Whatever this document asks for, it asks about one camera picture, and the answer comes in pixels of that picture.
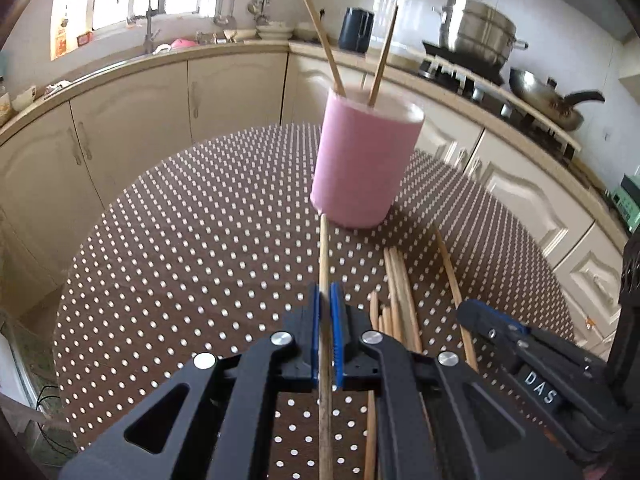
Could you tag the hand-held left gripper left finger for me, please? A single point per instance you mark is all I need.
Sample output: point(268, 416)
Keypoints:
point(315, 340)

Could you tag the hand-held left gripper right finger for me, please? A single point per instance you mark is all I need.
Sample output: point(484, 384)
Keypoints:
point(336, 340)

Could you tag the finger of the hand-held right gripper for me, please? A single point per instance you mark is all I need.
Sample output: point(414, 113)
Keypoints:
point(480, 325)
point(515, 324)

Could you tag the bamboo chopstick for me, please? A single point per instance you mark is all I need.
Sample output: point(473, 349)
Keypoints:
point(324, 260)
point(451, 280)
point(384, 55)
point(322, 42)

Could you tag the bunch of wooden chopsticks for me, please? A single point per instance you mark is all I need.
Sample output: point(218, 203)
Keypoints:
point(400, 285)

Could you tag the pink cup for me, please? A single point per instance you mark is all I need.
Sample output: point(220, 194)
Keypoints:
point(360, 170)

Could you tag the brown polka dot tablecloth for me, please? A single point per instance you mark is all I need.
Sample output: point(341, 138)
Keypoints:
point(200, 260)

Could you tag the green countertop appliance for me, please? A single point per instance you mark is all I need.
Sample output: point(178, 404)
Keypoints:
point(627, 205)

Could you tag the black gas stove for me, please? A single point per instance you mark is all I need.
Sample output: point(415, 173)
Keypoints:
point(450, 72)

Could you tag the cream base cabinets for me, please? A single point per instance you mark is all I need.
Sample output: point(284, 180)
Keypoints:
point(140, 105)

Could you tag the stainless steel steamer pot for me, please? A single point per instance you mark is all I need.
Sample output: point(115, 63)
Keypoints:
point(475, 30)

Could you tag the beige kitchen countertop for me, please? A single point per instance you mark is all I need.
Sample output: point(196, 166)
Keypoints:
point(225, 50)

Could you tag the black electric kettle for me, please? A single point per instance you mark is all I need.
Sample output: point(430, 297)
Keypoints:
point(355, 30)

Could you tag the stacked white bowls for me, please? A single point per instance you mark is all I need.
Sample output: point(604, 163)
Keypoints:
point(275, 31)

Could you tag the pink plastic basin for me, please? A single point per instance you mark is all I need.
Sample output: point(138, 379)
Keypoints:
point(183, 43)

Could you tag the white dish rag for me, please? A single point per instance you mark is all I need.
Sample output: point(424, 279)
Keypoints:
point(162, 49)

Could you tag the hanging steel ladle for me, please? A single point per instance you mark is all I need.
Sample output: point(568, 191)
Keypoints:
point(224, 17)

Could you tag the hanging steel spoon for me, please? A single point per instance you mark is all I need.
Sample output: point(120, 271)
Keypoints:
point(260, 7)

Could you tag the steel kitchen faucet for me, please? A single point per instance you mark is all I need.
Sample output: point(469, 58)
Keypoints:
point(149, 25)

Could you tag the small white patterned bowl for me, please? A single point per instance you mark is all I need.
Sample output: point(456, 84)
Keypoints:
point(24, 101)

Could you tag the small red box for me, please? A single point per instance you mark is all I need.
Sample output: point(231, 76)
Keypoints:
point(84, 39)

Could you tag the orange label bottle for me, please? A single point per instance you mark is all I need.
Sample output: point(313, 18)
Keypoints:
point(62, 40)

